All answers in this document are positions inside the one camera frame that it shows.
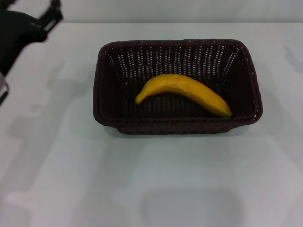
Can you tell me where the dark brown woven basket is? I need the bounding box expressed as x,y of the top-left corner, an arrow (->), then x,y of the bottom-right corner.
91,38 -> 264,136

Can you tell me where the yellow banana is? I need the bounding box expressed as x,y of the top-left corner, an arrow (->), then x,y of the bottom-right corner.
134,73 -> 233,118

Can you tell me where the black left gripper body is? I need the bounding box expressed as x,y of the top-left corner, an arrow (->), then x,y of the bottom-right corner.
0,9 -> 48,74

